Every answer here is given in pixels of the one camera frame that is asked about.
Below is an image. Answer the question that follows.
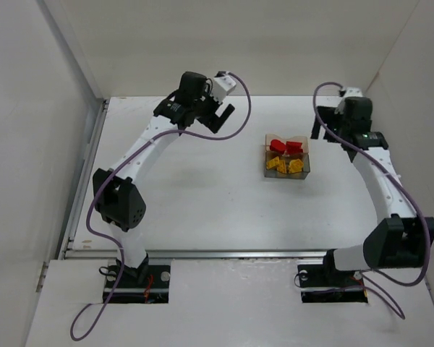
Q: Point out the aluminium rail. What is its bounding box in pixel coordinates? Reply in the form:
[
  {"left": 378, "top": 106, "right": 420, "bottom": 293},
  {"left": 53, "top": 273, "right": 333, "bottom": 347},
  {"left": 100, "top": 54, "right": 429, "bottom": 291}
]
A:
[{"left": 63, "top": 249, "right": 326, "bottom": 260}]

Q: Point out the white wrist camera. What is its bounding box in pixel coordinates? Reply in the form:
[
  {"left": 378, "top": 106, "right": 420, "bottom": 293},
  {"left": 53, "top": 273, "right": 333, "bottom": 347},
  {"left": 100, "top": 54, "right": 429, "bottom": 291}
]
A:
[
  {"left": 210, "top": 72, "right": 237, "bottom": 104},
  {"left": 339, "top": 87, "right": 363, "bottom": 98}
]

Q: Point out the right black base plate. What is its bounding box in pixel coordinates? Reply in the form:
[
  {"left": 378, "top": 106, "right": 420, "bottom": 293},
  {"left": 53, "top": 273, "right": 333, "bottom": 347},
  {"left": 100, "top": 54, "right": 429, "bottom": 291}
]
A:
[{"left": 295, "top": 263, "right": 368, "bottom": 304}]

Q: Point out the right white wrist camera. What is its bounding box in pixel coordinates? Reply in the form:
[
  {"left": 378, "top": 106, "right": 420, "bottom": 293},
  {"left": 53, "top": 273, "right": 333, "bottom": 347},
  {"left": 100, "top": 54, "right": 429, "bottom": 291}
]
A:
[{"left": 339, "top": 87, "right": 363, "bottom": 98}]

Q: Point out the red yellow lego assembly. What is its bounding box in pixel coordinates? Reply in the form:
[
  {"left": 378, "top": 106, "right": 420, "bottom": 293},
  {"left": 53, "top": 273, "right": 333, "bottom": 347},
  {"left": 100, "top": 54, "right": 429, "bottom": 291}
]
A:
[{"left": 269, "top": 139, "right": 286, "bottom": 155}]

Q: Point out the red lego brick stack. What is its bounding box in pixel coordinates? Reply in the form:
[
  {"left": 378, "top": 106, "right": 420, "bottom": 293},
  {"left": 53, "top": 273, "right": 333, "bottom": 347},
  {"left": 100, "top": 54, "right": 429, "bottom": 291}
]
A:
[{"left": 285, "top": 141, "right": 304, "bottom": 156}]

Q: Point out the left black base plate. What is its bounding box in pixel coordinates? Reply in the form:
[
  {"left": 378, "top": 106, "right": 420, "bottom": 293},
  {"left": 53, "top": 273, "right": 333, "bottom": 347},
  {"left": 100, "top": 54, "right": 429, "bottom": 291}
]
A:
[{"left": 98, "top": 265, "right": 171, "bottom": 304}]

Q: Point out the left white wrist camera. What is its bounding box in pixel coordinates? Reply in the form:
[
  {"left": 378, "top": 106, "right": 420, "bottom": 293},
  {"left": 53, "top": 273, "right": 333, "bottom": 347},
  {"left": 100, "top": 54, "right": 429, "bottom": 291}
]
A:
[{"left": 210, "top": 72, "right": 237, "bottom": 104}]

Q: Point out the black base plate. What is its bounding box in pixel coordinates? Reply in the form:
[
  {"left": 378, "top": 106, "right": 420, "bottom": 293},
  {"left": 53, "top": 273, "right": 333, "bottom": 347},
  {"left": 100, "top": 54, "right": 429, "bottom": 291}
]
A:
[
  {"left": 98, "top": 265, "right": 171, "bottom": 304},
  {"left": 295, "top": 263, "right": 368, "bottom": 304}
]

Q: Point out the grey clear plastic container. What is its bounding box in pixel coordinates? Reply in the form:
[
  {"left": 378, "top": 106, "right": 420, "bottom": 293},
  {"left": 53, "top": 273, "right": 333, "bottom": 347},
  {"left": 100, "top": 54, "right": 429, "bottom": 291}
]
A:
[{"left": 263, "top": 151, "right": 310, "bottom": 180}]

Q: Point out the yellow long lego brick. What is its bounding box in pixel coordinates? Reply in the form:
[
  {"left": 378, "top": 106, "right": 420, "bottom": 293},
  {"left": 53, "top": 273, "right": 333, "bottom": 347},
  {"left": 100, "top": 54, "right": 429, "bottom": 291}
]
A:
[{"left": 265, "top": 156, "right": 288, "bottom": 174}]

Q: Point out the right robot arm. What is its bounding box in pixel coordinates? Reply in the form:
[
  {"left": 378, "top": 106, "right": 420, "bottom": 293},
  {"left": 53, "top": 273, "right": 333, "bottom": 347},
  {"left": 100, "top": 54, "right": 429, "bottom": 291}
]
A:
[{"left": 312, "top": 96, "right": 434, "bottom": 282}]

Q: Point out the purple cable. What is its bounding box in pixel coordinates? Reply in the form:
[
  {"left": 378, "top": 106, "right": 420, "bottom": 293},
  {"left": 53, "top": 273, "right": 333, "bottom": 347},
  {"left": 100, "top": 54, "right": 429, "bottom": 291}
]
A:
[
  {"left": 70, "top": 71, "right": 254, "bottom": 343},
  {"left": 312, "top": 82, "right": 433, "bottom": 321}
]

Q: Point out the amber clear plastic container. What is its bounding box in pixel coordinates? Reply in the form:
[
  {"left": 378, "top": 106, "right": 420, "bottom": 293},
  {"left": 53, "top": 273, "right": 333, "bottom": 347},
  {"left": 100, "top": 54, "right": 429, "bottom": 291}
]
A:
[{"left": 265, "top": 134, "right": 309, "bottom": 155}]

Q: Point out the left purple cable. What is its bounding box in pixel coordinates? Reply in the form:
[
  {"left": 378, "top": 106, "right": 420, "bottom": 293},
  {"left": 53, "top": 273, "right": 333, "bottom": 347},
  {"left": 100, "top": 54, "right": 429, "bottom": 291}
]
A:
[{"left": 70, "top": 71, "right": 254, "bottom": 343}]

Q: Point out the yellow printed lego brick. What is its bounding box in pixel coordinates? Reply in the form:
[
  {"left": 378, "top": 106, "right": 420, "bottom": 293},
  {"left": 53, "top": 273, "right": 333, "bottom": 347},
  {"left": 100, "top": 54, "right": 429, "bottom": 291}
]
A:
[{"left": 288, "top": 159, "right": 304, "bottom": 174}]

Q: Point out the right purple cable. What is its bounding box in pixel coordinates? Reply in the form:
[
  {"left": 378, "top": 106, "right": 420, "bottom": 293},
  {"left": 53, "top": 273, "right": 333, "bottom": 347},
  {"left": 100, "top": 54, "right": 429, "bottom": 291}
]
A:
[{"left": 312, "top": 82, "right": 433, "bottom": 321}]

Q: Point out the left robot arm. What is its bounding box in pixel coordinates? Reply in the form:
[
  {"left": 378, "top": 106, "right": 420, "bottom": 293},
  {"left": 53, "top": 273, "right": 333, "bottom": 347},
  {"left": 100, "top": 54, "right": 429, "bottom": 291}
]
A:
[{"left": 93, "top": 72, "right": 237, "bottom": 288}]

